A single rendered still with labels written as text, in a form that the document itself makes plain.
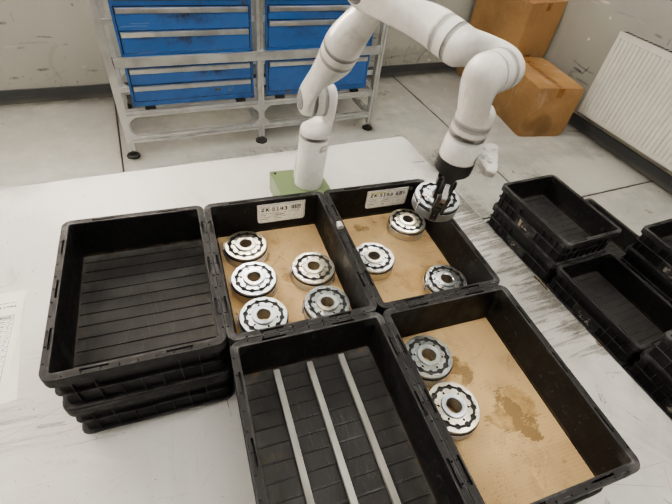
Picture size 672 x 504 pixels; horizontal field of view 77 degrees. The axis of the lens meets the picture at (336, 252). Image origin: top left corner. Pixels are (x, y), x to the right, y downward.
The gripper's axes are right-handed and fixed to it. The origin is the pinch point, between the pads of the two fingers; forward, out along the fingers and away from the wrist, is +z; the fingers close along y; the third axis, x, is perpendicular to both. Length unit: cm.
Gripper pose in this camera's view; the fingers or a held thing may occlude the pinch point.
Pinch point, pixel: (435, 207)
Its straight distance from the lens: 96.7
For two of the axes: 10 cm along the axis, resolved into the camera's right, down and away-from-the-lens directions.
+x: 9.5, 2.9, -0.8
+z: -1.4, 6.4, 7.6
